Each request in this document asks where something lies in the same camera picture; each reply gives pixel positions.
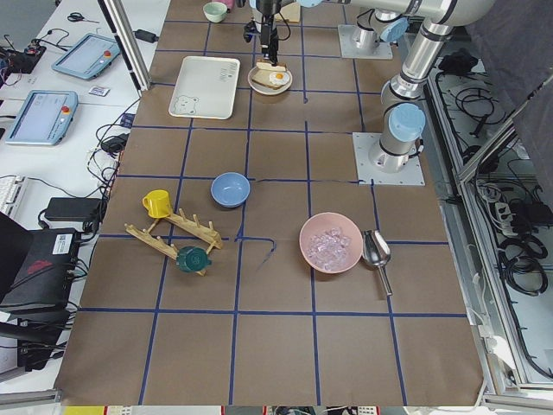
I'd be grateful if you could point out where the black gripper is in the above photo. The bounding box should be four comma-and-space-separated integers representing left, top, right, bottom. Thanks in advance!
243, 15, 278, 66

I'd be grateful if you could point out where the bread slice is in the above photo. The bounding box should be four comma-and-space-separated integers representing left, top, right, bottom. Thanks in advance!
251, 70, 278, 89
256, 61, 287, 72

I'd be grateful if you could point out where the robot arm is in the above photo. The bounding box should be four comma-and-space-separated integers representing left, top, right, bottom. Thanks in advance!
243, 0, 409, 68
351, 0, 494, 174

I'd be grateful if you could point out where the bread slice on plate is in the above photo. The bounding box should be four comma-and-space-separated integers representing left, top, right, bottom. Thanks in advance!
251, 70, 278, 89

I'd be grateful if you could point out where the white round plate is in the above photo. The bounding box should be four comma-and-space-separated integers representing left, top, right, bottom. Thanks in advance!
248, 67, 293, 95

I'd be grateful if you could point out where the fried egg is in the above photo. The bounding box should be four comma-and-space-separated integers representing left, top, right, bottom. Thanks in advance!
269, 71, 289, 86

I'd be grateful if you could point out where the wooden cutting board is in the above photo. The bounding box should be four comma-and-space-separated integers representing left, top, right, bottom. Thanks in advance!
275, 3, 301, 23

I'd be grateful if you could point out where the cream bear tray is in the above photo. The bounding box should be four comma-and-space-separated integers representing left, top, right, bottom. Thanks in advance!
168, 56, 240, 119

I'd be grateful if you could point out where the green bowl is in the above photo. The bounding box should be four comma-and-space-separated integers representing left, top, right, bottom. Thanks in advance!
203, 2, 227, 23

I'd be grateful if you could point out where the black power adapter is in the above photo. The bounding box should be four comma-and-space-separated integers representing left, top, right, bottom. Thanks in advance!
134, 29, 159, 43

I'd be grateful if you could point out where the blue bowl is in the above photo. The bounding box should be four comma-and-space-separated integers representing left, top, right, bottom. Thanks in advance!
211, 172, 251, 208

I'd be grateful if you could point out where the upper teach pendant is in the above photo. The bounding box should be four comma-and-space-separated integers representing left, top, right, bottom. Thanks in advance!
52, 33, 120, 80

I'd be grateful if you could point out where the teach pendant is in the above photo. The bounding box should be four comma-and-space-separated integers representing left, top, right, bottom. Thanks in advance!
52, 33, 120, 80
5, 90, 79, 146

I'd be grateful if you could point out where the yellow mug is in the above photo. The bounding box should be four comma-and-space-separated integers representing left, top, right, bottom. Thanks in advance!
142, 189, 173, 219

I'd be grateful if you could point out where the wooden mug rack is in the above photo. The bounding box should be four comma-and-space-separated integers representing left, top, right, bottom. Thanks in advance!
124, 207, 226, 277

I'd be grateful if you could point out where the pink bowl with ice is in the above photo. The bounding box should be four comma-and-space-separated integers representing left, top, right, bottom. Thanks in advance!
299, 212, 363, 274

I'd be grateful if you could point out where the dark green mug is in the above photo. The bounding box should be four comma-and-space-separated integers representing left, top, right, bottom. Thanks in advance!
175, 246, 212, 274

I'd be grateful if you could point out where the metal scoop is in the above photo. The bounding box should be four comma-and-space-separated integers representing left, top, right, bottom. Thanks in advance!
361, 230, 393, 297

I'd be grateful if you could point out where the lower teach pendant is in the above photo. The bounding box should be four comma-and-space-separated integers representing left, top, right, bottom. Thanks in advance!
5, 90, 79, 146

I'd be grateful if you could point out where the black computer box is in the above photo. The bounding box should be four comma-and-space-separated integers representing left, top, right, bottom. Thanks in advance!
1, 214, 80, 314

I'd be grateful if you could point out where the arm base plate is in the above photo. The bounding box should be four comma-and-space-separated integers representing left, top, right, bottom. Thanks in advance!
338, 25, 393, 60
353, 132, 425, 186

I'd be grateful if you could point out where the aluminium frame post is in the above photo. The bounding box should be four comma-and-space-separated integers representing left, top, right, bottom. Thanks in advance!
98, 0, 151, 92

